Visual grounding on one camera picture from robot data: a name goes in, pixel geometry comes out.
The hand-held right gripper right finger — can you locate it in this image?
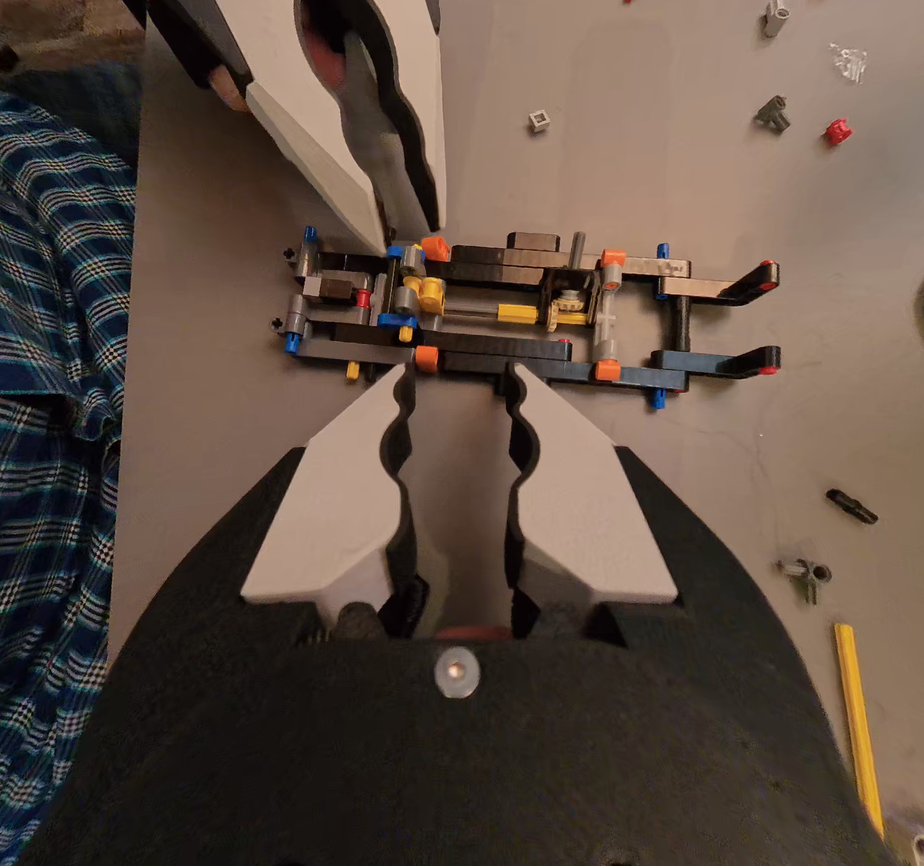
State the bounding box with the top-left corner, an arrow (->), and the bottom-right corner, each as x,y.
504,361 -> 681,639

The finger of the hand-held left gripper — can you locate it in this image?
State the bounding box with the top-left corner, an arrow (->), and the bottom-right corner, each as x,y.
186,0 -> 397,255
318,0 -> 449,233

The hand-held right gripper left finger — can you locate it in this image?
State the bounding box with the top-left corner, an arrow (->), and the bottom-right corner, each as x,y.
240,363 -> 432,639

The black lego car chassis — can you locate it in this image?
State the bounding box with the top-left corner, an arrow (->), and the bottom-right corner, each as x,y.
270,226 -> 783,411

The grey lego axle connector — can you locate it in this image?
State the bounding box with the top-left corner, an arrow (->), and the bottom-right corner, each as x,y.
776,557 -> 833,606

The black lego pin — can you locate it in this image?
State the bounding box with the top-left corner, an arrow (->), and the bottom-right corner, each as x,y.
825,488 -> 880,525

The yellow lego axle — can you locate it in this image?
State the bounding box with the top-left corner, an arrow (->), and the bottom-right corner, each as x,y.
834,622 -> 886,838

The transparent lego piece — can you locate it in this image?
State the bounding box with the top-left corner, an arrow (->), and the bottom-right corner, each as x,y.
829,42 -> 869,85

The blue plaid shirt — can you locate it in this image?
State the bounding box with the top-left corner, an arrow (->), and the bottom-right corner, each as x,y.
0,61 -> 141,866

